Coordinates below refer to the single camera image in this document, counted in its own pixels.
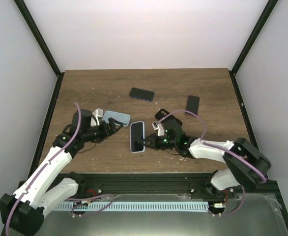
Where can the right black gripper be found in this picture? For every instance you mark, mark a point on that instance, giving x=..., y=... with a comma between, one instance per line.
x=154, y=142

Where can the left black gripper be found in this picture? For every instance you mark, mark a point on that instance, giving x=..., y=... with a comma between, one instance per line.
x=107, y=133

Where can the light blue phone case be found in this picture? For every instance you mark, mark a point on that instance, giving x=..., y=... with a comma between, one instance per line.
x=121, y=117
x=137, y=137

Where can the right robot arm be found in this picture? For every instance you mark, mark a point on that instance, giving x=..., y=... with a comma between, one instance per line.
x=246, y=165

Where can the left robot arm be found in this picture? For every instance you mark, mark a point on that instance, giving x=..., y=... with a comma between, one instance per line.
x=26, y=209

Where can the black phone case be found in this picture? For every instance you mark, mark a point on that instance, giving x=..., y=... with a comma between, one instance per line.
x=161, y=117

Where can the black phone blue edge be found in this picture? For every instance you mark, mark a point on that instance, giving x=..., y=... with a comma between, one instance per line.
x=142, y=94

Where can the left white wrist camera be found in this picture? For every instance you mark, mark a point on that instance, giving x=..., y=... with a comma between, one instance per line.
x=96, y=117

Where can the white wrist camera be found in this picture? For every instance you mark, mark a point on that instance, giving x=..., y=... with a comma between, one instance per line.
x=96, y=117
x=158, y=127

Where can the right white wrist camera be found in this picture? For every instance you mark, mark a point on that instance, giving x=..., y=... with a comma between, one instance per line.
x=158, y=127

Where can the black aluminium front rail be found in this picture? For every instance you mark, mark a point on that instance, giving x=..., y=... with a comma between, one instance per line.
x=194, y=184

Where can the light blue slotted cable duct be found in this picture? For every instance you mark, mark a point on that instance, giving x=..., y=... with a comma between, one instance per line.
x=136, y=206

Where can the left black frame post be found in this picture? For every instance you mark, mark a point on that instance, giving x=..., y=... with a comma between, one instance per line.
x=37, y=35

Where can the black frame post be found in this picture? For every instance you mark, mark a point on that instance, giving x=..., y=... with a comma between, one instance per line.
x=268, y=9
x=37, y=35

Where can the right black frame post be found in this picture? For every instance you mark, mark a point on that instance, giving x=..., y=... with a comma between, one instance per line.
x=268, y=9

